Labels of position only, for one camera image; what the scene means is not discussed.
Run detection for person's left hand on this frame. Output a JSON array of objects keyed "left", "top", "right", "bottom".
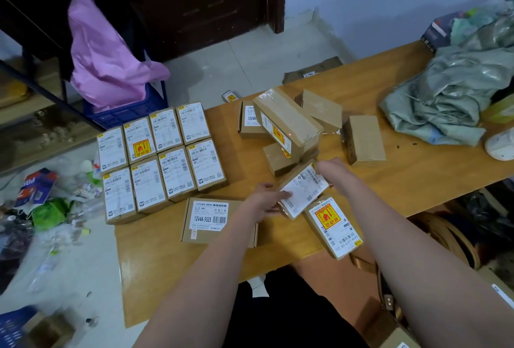
[{"left": 240, "top": 182, "right": 285, "bottom": 222}]

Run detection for person's right hand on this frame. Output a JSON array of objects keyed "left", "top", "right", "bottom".
[{"left": 315, "top": 158, "right": 357, "bottom": 196}]

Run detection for white-labelled small cardboard box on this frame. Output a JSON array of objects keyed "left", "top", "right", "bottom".
[{"left": 276, "top": 160, "right": 331, "bottom": 220}]

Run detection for person's right forearm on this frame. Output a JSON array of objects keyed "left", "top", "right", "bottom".
[{"left": 339, "top": 177, "right": 514, "bottom": 348}]

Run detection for person's left forearm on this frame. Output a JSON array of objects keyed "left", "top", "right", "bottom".
[{"left": 132, "top": 204, "right": 266, "bottom": 348}]

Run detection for small cardboard box yellow sticker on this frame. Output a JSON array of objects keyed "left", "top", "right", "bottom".
[{"left": 263, "top": 142, "right": 301, "bottom": 177}]

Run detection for plain brown cardboard box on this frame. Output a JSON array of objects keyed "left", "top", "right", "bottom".
[
  {"left": 294, "top": 89, "right": 343, "bottom": 134},
  {"left": 341, "top": 115, "right": 387, "bottom": 167}
]

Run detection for cardboard box with yellow-red sticker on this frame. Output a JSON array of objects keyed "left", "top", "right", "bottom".
[{"left": 302, "top": 197, "right": 364, "bottom": 261}]

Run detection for large taped cardboard box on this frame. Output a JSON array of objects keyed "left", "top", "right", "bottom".
[{"left": 252, "top": 87, "right": 324, "bottom": 160}]

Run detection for flat cardboard box barcode label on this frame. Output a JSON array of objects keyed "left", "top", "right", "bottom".
[{"left": 180, "top": 197, "right": 258, "bottom": 249}]

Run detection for small cardboard box white label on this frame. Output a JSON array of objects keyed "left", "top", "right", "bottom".
[{"left": 239, "top": 101, "right": 270, "bottom": 138}]

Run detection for brown flat parcel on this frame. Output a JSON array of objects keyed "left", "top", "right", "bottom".
[{"left": 282, "top": 56, "right": 344, "bottom": 85}]

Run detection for person's black trousers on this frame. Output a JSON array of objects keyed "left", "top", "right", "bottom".
[{"left": 232, "top": 267, "right": 371, "bottom": 348}]

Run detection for grid of labelled cardboard boxes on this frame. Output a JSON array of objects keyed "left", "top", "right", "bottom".
[{"left": 96, "top": 102, "right": 229, "bottom": 225}]

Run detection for grey-green plastic sack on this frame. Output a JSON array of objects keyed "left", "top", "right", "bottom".
[{"left": 379, "top": 0, "right": 514, "bottom": 148}]

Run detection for blue plastic crate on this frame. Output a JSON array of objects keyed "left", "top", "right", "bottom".
[{"left": 82, "top": 50, "right": 168, "bottom": 130}]

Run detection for dark printed carton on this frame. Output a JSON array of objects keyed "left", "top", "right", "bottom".
[{"left": 420, "top": 11, "right": 466, "bottom": 54}]

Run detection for white tape dispenser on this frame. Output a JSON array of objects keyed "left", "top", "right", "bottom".
[{"left": 484, "top": 127, "right": 514, "bottom": 160}]

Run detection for yellow tape roll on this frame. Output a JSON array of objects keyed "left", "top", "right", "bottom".
[{"left": 481, "top": 94, "right": 514, "bottom": 124}]

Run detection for dark wooden door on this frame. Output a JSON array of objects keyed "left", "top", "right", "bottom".
[{"left": 96, "top": 0, "right": 289, "bottom": 64}]

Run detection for pink plastic bag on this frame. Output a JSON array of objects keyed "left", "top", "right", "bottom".
[{"left": 67, "top": 0, "right": 171, "bottom": 112}]

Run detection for green plastic bag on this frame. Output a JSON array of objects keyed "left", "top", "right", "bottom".
[{"left": 31, "top": 198, "right": 74, "bottom": 233}]

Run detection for pile of plastic litter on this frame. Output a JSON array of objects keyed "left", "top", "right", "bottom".
[{"left": 0, "top": 159, "right": 107, "bottom": 296}]

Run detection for red and blue packet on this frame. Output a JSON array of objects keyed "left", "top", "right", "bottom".
[{"left": 14, "top": 168, "right": 58, "bottom": 208}]

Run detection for small brown carton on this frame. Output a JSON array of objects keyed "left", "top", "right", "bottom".
[{"left": 22, "top": 312, "right": 76, "bottom": 348}]

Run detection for metal shelf rack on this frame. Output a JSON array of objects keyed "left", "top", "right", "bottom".
[{"left": 0, "top": 0, "right": 106, "bottom": 175}]

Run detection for blue plastic basket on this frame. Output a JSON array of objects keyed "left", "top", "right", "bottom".
[{"left": 0, "top": 306, "right": 39, "bottom": 348}]

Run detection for brown bag strap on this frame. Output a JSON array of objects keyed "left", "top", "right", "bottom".
[{"left": 349, "top": 250, "right": 404, "bottom": 322}]

